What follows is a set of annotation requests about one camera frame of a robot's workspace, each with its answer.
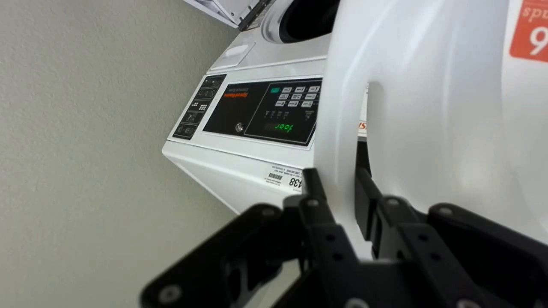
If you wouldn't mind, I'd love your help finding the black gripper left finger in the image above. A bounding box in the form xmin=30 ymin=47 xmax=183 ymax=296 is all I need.
xmin=138 ymin=166 xmax=366 ymax=308

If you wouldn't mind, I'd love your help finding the translucent laundry detergent bottle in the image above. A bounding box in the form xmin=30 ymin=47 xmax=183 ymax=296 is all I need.
xmin=314 ymin=0 xmax=548 ymax=247

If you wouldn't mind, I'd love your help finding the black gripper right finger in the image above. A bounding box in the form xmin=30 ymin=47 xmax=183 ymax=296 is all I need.
xmin=352 ymin=166 xmax=548 ymax=308

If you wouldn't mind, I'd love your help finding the white washing machine number eight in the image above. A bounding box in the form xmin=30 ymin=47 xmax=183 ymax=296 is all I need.
xmin=160 ymin=0 xmax=373 ymax=216

